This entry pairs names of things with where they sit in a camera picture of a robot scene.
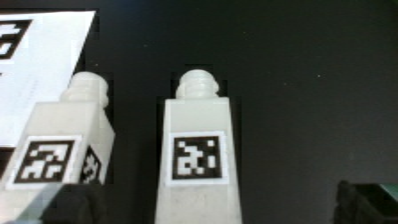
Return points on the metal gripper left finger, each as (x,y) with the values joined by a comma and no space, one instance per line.
(78,206)

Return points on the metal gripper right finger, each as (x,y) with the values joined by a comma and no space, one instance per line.
(367,203)

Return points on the white leg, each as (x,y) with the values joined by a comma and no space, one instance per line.
(198,185)
(63,151)

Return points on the paper sheet with markers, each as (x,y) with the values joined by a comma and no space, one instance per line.
(42,43)

